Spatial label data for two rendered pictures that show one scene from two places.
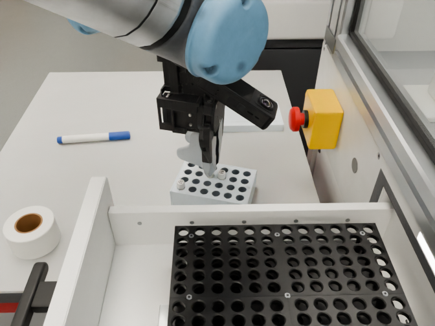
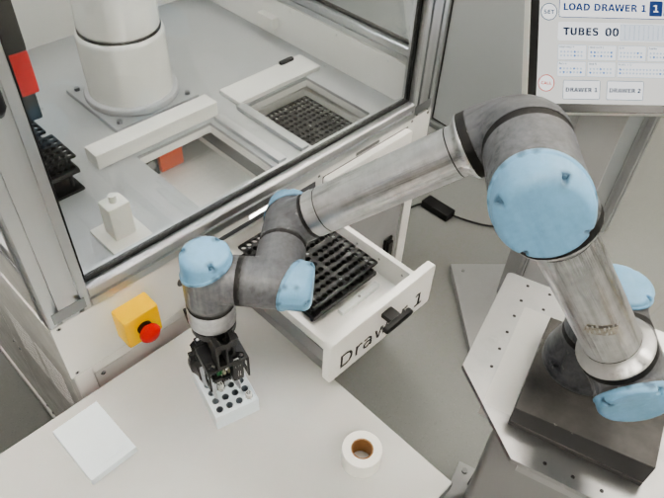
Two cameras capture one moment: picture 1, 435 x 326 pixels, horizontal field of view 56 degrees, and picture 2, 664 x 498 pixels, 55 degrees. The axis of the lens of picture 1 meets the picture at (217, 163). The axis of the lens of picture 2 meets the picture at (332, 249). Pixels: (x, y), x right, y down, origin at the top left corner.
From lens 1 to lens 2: 116 cm
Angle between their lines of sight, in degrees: 86
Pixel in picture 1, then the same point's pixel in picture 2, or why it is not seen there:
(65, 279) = (382, 301)
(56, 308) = (393, 293)
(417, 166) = (232, 207)
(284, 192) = (184, 359)
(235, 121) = (120, 440)
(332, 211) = not seen: hidden behind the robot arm
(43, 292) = (392, 314)
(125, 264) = not seen: hidden behind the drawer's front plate
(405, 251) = (236, 241)
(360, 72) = (148, 255)
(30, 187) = not seen: outside the picture
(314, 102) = (143, 310)
